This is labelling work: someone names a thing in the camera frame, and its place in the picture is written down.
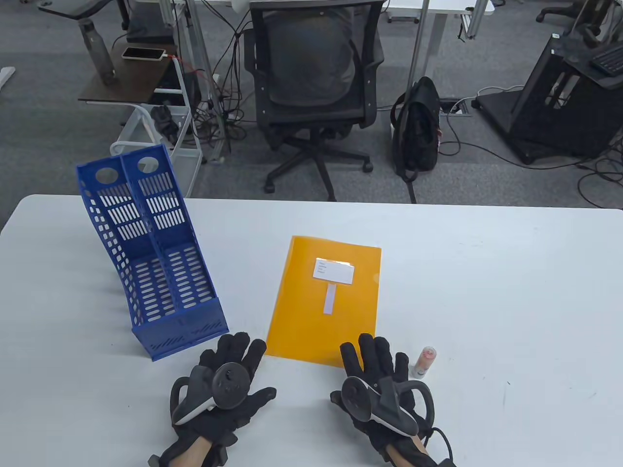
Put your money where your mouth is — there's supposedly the person's left hand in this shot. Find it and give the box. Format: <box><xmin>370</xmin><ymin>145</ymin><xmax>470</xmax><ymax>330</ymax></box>
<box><xmin>161</xmin><ymin>332</ymin><xmax>277</xmax><ymax>463</ymax></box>

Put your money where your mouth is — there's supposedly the person's right hand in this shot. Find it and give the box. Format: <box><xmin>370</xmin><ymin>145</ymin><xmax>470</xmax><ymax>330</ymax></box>
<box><xmin>330</xmin><ymin>333</ymin><xmax>434</xmax><ymax>459</ymax></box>

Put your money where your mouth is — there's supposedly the translucent glue stick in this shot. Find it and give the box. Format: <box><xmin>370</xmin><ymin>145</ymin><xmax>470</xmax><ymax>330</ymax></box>
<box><xmin>412</xmin><ymin>347</ymin><xmax>437</xmax><ymax>379</ymax></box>

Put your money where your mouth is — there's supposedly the orange L-shaped folder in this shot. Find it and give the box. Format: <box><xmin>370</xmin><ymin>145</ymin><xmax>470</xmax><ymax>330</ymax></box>
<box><xmin>265</xmin><ymin>236</ymin><xmax>382</xmax><ymax>368</ymax></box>

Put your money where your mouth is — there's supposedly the person's left forearm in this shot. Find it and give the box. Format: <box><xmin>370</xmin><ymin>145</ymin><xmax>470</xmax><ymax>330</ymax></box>
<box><xmin>173</xmin><ymin>435</ymin><xmax>212</xmax><ymax>467</ymax></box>

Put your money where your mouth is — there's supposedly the person's right forearm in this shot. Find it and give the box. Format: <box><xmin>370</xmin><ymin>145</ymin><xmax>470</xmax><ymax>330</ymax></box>
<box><xmin>389</xmin><ymin>435</ymin><xmax>429</xmax><ymax>467</ymax></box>

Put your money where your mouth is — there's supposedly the black left hand controller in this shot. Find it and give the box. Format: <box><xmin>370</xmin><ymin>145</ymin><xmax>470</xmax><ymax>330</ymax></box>
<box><xmin>170</xmin><ymin>364</ymin><xmax>250</xmax><ymax>426</ymax></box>

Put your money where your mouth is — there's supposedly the black hand controller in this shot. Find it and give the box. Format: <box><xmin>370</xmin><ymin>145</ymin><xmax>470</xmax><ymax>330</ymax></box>
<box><xmin>170</xmin><ymin>364</ymin><xmax>250</xmax><ymax>426</ymax></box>
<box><xmin>341</xmin><ymin>375</ymin><xmax>435</xmax><ymax>437</ymax></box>

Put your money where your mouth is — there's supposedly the black right hand controller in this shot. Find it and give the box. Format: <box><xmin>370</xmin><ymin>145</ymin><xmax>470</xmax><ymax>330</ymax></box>
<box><xmin>341</xmin><ymin>375</ymin><xmax>435</xmax><ymax>437</ymax></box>

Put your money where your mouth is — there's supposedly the blue plastic file rack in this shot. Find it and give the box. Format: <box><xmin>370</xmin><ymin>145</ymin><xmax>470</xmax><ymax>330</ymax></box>
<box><xmin>76</xmin><ymin>144</ymin><xmax>229</xmax><ymax>362</ymax></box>

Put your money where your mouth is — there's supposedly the white lined label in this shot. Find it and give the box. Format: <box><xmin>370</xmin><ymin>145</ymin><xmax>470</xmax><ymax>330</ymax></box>
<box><xmin>312</xmin><ymin>258</ymin><xmax>355</xmax><ymax>284</ymax></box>

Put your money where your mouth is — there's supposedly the black backpack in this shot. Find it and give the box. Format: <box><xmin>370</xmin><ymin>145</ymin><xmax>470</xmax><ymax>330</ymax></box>
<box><xmin>390</xmin><ymin>76</ymin><xmax>442</xmax><ymax>204</ymax></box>

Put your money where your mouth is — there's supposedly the metal floor outlet box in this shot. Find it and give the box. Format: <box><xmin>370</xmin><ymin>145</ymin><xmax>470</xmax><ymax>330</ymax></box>
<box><xmin>440</xmin><ymin>97</ymin><xmax>472</xmax><ymax>117</ymax></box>

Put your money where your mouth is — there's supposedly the silver desk leg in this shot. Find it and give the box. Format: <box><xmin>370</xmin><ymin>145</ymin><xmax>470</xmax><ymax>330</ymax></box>
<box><xmin>187</xmin><ymin>0</ymin><xmax>229</xmax><ymax>163</ymax></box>

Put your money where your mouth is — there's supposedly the brown side table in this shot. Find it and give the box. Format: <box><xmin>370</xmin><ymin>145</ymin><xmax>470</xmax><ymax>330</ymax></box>
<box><xmin>78</xmin><ymin>36</ymin><xmax>178</xmax><ymax>104</ymax></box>

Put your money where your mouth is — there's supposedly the black equipment stand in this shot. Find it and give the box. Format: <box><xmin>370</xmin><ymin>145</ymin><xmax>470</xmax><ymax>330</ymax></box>
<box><xmin>475</xmin><ymin>34</ymin><xmax>623</xmax><ymax>165</ymax></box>

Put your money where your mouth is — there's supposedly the black mesh office chair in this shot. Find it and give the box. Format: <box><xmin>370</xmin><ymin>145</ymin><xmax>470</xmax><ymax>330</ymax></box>
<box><xmin>242</xmin><ymin>0</ymin><xmax>385</xmax><ymax>201</ymax></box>

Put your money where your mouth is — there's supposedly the silver metal pole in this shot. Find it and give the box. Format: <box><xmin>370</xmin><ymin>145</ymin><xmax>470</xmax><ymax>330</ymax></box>
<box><xmin>408</xmin><ymin>0</ymin><xmax>429</xmax><ymax>93</ymax></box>

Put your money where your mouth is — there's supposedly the white smartphone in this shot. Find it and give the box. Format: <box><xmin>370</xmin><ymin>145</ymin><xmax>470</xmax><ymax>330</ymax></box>
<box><xmin>121</xmin><ymin>47</ymin><xmax>166</xmax><ymax>62</ymax></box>

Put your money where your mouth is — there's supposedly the dark grey water bottle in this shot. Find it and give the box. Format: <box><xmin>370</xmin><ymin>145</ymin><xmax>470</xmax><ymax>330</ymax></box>
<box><xmin>78</xmin><ymin>18</ymin><xmax>118</xmax><ymax>87</ymax></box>

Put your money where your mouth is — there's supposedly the white desk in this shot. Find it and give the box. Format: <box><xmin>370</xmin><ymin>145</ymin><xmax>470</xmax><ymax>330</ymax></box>
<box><xmin>380</xmin><ymin>0</ymin><xmax>495</xmax><ymax>39</ymax></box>

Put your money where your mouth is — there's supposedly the black keyboard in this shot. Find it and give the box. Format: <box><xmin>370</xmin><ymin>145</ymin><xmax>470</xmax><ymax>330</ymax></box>
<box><xmin>590</xmin><ymin>46</ymin><xmax>623</xmax><ymax>76</ymax></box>

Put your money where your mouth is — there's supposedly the dark grey desk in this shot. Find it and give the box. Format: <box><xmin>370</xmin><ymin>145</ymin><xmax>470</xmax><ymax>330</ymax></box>
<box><xmin>38</xmin><ymin>0</ymin><xmax>132</xmax><ymax>21</ymax></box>

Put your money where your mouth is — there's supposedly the black swivel chair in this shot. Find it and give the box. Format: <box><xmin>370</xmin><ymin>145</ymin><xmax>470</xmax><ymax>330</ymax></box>
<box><xmin>535</xmin><ymin>0</ymin><xmax>623</xmax><ymax>47</ymax></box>

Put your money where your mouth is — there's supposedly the white wire cart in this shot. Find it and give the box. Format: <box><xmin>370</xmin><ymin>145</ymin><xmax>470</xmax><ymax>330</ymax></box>
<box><xmin>110</xmin><ymin>58</ymin><xmax>204</xmax><ymax>198</ymax></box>

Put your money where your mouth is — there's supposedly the red charging cable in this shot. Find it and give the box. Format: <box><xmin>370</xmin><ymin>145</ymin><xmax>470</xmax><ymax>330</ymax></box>
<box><xmin>165</xmin><ymin>55</ymin><xmax>220</xmax><ymax>90</ymax></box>

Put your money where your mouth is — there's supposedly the black cable bundle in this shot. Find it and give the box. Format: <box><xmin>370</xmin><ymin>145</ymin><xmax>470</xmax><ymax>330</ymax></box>
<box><xmin>192</xmin><ymin>0</ymin><xmax>256</xmax><ymax>146</ymax></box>

